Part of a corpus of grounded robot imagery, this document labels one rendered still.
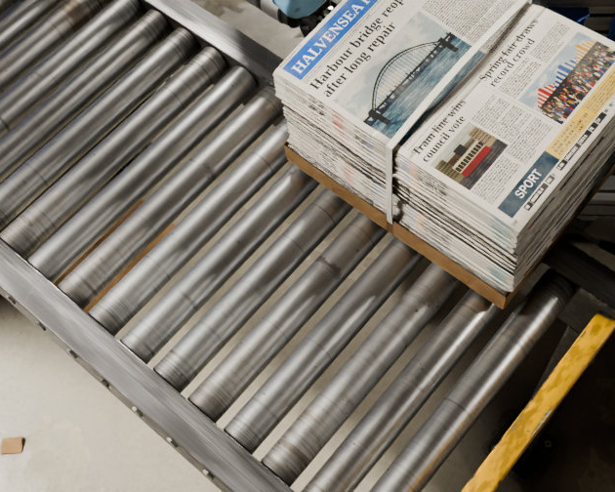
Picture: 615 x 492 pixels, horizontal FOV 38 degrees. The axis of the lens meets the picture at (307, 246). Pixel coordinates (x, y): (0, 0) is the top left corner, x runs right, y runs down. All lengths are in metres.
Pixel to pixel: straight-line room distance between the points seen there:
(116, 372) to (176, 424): 0.11
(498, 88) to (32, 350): 1.40
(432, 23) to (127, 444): 1.23
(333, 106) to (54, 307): 0.48
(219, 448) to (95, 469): 0.91
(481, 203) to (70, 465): 1.29
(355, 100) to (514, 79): 0.19
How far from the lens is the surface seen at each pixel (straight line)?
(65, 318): 1.27
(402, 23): 1.16
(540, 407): 1.15
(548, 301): 1.23
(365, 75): 1.11
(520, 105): 1.09
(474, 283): 1.19
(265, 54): 1.45
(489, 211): 1.02
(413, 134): 1.06
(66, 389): 2.12
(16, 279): 1.32
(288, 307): 1.21
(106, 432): 2.06
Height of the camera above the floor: 1.90
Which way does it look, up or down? 62 degrees down
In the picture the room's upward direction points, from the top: 7 degrees counter-clockwise
